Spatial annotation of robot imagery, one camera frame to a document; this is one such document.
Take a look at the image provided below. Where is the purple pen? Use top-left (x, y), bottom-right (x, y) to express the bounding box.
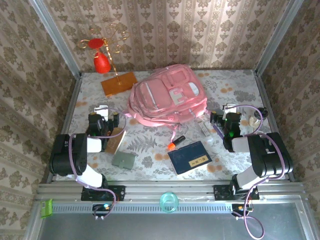
top-left (212, 124), bottom-right (225, 139)

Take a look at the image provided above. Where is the green snap pouch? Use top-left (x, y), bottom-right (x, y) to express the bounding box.
top-left (111, 151), bottom-right (137, 172)

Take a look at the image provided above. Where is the black orange highlighter marker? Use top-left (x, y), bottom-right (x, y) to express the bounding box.
top-left (167, 134), bottom-right (187, 151)

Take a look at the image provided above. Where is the blue book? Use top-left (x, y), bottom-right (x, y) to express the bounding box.
top-left (166, 140), bottom-right (213, 176)

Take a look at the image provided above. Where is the pink backpack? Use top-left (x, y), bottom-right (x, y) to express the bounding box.
top-left (124, 63), bottom-right (212, 148)

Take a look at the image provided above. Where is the clear plastic tube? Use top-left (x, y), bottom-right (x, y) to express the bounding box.
top-left (198, 121), bottom-right (211, 138)

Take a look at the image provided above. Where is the small jar black lid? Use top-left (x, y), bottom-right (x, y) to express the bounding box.
top-left (248, 106), bottom-right (268, 128)

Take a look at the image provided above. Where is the red wine glass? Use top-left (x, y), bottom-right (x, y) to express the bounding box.
top-left (87, 37), bottom-right (112, 75)

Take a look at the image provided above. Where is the small black controller board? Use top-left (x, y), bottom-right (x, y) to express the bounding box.
top-left (231, 203), bottom-right (252, 216)
top-left (92, 203), bottom-right (112, 217)

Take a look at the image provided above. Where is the teal tape roll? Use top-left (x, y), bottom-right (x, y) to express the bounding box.
top-left (159, 191), bottom-right (180, 215)

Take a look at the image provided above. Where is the green tag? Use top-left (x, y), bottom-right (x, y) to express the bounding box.
top-left (40, 198), bottom-right (54, 218)

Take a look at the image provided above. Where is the grey metal tray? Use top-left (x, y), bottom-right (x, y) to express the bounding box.
top-left (24, 197), bottom-right (316, 240)

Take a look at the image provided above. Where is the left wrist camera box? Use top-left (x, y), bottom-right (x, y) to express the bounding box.
top-left (94, 105), bottom-right (110, 118)

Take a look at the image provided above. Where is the aluminium side rail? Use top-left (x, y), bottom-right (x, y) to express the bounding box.
top-left (46, 73), bottom-right (83, 185)
top-left (254, 71), bottom-right (297, 182)

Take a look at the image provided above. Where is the gold wire stand orange base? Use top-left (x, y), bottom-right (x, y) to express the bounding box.
top-left (77, 23), bottom-right (139, 97)

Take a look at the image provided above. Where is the aluminium front rail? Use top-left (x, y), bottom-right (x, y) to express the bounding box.
top-left (34, 181), bottom-right (307, 202)

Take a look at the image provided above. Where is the aluminium frame post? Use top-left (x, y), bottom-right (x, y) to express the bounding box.
top-left (254, 0), bottom-right (301, 76)
top-left (28, 0), bottom-right (83, 78)

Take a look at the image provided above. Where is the slotted grey cable duct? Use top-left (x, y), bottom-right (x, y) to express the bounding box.
top-left (51, 202), bottom-right (235, 214)

